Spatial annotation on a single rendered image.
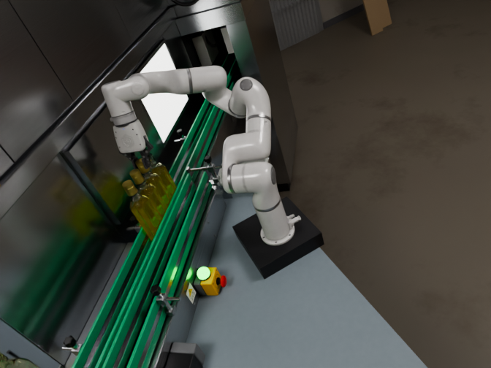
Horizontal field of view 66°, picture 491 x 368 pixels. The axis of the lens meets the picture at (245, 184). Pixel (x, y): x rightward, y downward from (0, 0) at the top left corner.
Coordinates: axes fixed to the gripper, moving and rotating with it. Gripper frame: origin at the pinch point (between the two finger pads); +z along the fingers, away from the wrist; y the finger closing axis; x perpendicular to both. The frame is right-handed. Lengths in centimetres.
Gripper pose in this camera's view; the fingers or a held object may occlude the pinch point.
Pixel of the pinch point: (141, 163)
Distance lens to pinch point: 137.7
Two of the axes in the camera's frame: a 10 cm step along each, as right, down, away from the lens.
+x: 2.5, -4.6, 8.5
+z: 2.2, 8.8, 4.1
